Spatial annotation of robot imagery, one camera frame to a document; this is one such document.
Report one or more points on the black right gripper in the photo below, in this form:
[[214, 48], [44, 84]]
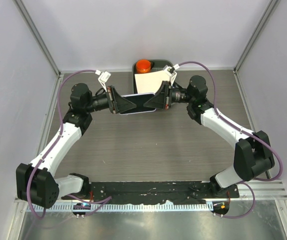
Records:
[[163, 98]]

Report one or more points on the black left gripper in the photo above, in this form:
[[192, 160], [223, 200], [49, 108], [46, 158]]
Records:
[[117, 103]]

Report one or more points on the phone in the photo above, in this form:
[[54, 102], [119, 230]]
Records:
[[139, 100]]

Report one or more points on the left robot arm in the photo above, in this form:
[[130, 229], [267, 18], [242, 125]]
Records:
[[72, 127]]

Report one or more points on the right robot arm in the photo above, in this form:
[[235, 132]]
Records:
[[252, 154]]

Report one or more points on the white square plate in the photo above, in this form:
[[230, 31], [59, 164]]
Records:
[[150, 82]]

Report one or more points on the dark green plastic tray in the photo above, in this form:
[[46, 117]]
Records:
[[156, 65]]

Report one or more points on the orange mug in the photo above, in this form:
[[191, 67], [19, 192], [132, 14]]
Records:
[[143, 66]]

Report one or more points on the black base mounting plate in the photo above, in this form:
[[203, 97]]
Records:
[[154, 192]]

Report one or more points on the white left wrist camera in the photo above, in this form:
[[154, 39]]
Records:
[[103, 77]]

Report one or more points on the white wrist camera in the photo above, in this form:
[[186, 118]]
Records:
[[103, 77], [171, 72]]

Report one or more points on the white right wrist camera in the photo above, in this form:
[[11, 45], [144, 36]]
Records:
[[171, 72]]

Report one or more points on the slotted cable duct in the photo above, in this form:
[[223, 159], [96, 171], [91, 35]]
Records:
[[78, 207]]

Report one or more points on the left aluminium frame post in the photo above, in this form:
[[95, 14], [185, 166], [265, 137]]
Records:
[[36, 35]]

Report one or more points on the aluminium frame post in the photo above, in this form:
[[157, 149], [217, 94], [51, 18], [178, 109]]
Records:
[[36, 35], [264, 19]]

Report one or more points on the aluminium front rail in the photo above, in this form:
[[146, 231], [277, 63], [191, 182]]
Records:
[[263, 190]]

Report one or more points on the right aluminium frame post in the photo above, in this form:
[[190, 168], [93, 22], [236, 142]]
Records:
[[264, 19]]

